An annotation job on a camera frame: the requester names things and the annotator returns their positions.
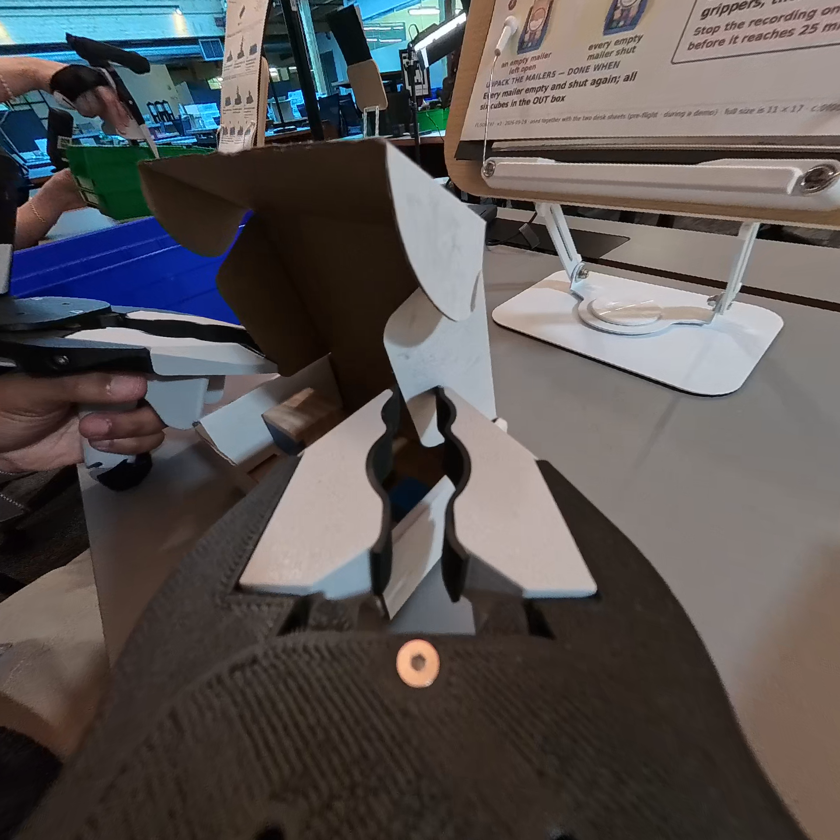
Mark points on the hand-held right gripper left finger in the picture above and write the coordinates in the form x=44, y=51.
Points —
x=315, y=525

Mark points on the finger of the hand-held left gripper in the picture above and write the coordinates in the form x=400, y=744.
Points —
x=197, y=359
x=190, y=323

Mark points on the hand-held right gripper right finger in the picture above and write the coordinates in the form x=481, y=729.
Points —
x=518, y=525

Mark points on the blue cube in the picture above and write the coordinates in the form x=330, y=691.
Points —
x=408, y=499

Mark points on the wooden cube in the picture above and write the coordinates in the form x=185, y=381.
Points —
x=295, y=413

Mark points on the white cardboard mailer box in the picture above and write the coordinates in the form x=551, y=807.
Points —
x=315, y=262

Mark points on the grey desk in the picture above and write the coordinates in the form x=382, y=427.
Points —
x=623, y=459

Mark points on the person's left hand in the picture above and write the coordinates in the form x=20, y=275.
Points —
x=39, y=426

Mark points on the blue plastic bin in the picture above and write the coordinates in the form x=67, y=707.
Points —
x=98, y=262

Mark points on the green plastic bin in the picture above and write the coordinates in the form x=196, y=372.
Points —
x=111, y=184

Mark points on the person's beige pants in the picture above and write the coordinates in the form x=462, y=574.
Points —
x=46, y=656

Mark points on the small green bin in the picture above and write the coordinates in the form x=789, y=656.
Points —
x=433, y=120

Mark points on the black white marker tag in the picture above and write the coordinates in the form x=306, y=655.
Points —
x=413, y=73

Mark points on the person's black sweater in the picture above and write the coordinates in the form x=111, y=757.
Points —
x=23, y=787

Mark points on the printed instruction sheet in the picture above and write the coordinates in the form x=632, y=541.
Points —
x=656, y=105

